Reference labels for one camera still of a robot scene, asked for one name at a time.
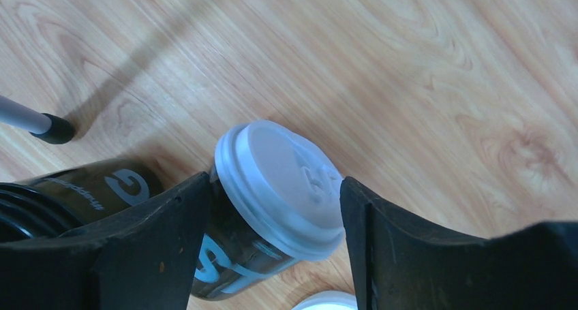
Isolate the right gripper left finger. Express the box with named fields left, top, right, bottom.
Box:
left=1, top=172, right=211, bottom=309

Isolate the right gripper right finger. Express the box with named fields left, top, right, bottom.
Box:
left=340, top=176, right=577, bottom=309

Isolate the black coffee cup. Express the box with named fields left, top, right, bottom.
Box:
left=191, top=170, right=299, bottom=301

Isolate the black paper cup stack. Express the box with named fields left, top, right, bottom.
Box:
left=1, top=158, right=164, bottom=243

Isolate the white plastic cup lid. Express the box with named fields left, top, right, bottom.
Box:
left=214, top=120, right=344, bottom=261

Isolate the silver tripod stand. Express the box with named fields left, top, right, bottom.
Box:
left=1, top=96, right=76, bottom=144

